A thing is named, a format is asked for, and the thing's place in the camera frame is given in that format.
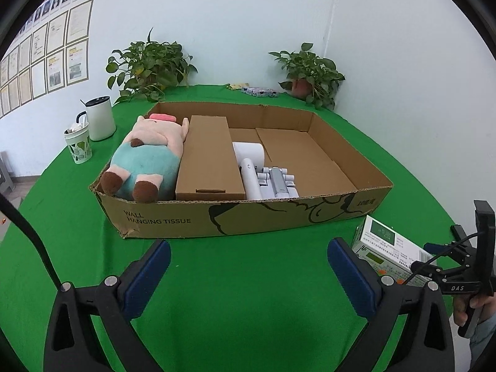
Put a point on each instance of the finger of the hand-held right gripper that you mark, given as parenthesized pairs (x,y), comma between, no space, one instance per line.
(430,269)
(438,248)

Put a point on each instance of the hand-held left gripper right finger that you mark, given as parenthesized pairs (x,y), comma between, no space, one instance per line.
(348,275)

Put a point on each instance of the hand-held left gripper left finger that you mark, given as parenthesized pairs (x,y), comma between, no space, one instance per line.
(149,275)

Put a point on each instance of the green and white small box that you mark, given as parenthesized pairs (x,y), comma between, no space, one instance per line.
(381,240)

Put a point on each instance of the large cardboard box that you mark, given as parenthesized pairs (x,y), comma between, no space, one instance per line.
(174,221)

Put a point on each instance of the long cardboard box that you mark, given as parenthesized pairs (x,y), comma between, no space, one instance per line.
(209,155)

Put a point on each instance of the person's right forearm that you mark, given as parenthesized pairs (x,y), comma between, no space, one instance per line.
(484,333)

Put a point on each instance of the person's right hand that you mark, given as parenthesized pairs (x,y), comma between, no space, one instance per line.
(461,312)

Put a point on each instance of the pink and teal plush pig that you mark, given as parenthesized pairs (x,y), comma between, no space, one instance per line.
(147,159)

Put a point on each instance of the grey device in white tray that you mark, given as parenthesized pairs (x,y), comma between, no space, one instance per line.
(277,182)

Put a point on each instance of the green patterned white cup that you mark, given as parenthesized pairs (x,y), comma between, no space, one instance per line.
(79,147)

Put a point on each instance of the white hair dryer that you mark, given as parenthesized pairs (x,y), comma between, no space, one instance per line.
(250,155)

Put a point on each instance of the white lidded mug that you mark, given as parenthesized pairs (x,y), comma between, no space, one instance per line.
(100,120)

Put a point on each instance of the grey plastic stool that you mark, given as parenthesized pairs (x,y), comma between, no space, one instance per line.
(6,174)

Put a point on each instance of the patterned flat packet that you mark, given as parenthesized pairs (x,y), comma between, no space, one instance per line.
(259,91)

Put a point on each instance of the potted green plant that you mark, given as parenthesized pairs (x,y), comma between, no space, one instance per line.
(151,66)
(310,73)

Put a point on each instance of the yellow packet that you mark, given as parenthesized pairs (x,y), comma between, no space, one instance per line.
(238,86)

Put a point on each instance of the row of framed wall documents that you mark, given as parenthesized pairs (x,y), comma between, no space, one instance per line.
(58,54)

